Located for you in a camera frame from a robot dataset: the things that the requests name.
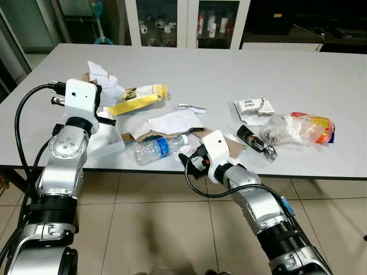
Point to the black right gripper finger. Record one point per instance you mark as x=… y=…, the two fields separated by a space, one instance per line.
x=186 y=157

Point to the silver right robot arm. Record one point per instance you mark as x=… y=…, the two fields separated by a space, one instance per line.
x=269 y=212

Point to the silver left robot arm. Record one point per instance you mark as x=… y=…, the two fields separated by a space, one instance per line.
x=60 y=160

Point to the white crumpled paper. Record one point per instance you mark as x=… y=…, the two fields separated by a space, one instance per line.
x=106 y=77

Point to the clear plastic bottle blue label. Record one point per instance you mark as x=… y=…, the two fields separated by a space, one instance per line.
x=155 y=150

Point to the brown cardboard piece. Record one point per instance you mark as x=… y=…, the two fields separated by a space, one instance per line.
x=235 y=146

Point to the yellow snack packet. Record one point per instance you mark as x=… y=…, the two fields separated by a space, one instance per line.
x=137 y=100

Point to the white cardboard box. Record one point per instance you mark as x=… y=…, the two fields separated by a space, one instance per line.
x=109 y=143

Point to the blue floor stand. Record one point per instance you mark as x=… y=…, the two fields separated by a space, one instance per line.
x=103 y=39

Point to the white labelled packet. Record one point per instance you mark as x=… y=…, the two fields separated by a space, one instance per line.
x=249 y=110

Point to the grey folding table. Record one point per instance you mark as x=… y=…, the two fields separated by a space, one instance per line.
x=258 y=74

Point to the orange snack bag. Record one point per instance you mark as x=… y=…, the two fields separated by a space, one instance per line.
x=318 y=127

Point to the black desk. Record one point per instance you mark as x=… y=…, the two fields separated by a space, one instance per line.
x=304 y=34

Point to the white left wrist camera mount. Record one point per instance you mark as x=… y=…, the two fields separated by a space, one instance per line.
x=80 y=100

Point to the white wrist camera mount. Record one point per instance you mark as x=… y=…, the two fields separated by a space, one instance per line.
x=217 y=149
x=80 y=100

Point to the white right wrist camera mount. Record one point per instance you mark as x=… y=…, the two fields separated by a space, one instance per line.
x=217 y=149

